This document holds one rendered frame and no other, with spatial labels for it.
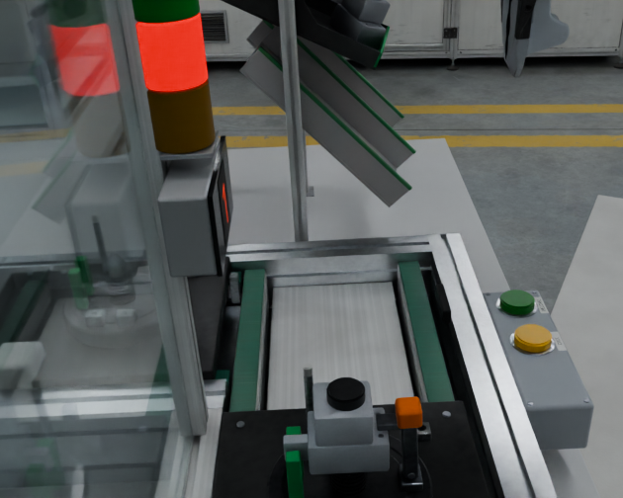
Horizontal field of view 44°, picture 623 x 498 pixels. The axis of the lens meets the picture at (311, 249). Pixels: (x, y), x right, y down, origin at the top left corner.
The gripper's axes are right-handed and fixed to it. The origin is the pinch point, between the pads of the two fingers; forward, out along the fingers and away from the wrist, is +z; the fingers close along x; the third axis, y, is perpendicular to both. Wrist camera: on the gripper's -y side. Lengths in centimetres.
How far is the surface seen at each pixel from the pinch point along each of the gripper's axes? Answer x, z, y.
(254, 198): 46, 37, -33
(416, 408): -36.0, 15.6, -14.5
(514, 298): -6.7, 26.1, 1.1
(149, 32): -26.4, -12.2, -32.7
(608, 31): 372, 102, 154
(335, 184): 50, 37, -18
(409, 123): 298, 123, 28
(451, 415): -25.6, 26.2, -9.6
